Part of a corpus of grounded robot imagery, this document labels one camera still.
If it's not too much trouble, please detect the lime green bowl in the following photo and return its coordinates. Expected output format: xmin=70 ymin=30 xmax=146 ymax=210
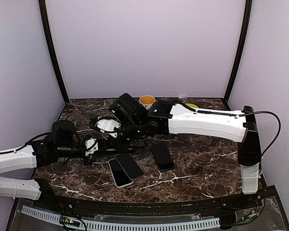
xmin=186 ymin=103 xmax=198 ymax=108

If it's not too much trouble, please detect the black right frame post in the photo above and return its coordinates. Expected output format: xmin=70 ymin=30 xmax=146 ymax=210
xmin=223 ymin=0 xmax=253 ymax=104

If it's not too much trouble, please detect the black phone dark case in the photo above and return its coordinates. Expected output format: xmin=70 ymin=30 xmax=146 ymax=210
xmin=151 ymin=143 xmax=174 ymax=172

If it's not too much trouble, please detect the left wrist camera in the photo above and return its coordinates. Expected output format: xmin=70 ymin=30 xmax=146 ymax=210
xmin=85 ymin=138 xmax=98 ymax=156

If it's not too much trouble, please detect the black frame post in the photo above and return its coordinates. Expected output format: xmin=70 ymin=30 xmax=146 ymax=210
xmin=223 ymin=0 xmax=253 ymax=104
xmin=38 ymin=0 xmax=69 ymax=104

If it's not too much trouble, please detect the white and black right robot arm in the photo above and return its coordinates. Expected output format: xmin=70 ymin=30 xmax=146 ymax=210
xmin=109 ymin=93 xmax=265 ymax=209

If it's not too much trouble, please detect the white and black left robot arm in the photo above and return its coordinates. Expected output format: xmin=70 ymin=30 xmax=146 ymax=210
xmin=0 ymin=120 xmax=99 ymax=210

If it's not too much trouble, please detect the black left frame post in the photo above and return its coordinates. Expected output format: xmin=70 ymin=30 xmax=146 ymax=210
xmin=38 ymin=0 xmax=69 ymax=104

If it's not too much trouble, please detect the black phone white case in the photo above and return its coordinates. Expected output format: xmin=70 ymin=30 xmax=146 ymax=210
xmin=108 ymin=158 xmax=133 ymax=188

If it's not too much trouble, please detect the black phone grey case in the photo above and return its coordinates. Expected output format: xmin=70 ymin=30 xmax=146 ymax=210
xmin=115 ymin=154 xmax=145 ymax=180

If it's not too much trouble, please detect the white spotted mug orange inside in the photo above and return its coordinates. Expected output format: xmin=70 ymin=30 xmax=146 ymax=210
xmin=139 ymin=95 xmax=156 ymax=110

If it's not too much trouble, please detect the white slotted cable duct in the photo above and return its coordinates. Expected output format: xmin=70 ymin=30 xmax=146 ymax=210
xmin=21 ymin=205 xmax=221 ymax=231

